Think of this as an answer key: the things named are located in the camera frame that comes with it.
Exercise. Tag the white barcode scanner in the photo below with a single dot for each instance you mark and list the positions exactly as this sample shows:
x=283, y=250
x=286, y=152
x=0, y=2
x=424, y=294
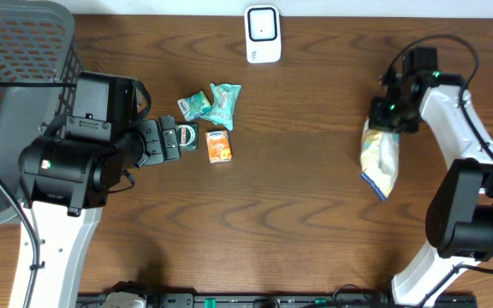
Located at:
x=263, y=34

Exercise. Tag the grey plastic basket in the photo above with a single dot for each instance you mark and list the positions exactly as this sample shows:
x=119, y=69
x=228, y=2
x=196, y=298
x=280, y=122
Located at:
x=38, y=66

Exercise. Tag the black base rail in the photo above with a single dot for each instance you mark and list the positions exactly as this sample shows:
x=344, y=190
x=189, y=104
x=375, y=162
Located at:
x=131, y=294

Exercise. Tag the large yellow wipes pack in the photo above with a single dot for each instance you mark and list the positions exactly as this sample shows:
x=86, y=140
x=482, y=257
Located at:
x=379, y=160

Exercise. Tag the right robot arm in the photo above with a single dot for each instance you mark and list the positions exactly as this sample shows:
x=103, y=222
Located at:
x=459, y=220

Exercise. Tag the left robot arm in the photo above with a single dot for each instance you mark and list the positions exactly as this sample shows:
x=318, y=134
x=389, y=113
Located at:
x=67, y=175

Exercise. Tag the blue Kleenex tissue pack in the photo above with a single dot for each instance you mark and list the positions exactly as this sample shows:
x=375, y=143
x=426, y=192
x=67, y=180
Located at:
x=195, y=106

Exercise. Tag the teal wet wipes pack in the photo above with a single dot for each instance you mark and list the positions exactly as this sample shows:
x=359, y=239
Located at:
x=223, y=108

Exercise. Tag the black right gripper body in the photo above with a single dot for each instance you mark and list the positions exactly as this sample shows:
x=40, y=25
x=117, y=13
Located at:
x=391, y=115

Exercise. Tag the dark green round-label pack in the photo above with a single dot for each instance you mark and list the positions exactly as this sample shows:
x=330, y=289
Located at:
x=188, y=136

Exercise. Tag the orange Kleenex tissue pack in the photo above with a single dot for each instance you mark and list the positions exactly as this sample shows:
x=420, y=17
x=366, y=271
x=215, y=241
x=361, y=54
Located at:
x=218, y=146

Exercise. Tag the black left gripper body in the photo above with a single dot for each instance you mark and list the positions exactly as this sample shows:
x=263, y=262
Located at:
x=154, y=145

